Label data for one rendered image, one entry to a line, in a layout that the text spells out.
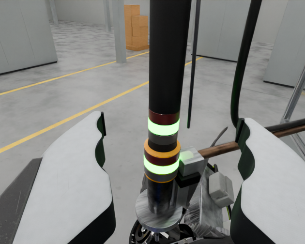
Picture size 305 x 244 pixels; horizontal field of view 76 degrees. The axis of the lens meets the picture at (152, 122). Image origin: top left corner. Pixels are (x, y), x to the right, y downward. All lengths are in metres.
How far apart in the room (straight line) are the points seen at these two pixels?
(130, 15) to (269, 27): 7.12
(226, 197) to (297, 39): 5.07
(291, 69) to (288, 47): 0.52
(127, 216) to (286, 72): 4.88
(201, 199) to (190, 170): 0.49
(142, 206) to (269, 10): 12.20
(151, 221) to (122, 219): 1.74
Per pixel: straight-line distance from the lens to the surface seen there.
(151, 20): 0.18
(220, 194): 0.78
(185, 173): 0.26
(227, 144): 0.30
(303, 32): 5.61
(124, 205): 2.12
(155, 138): 0.21
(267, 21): 12.36
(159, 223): 0.30
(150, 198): 0.28
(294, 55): 5.67
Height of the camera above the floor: 1.72
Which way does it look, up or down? 32 degrees down
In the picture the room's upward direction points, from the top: 1 degrees clockwise
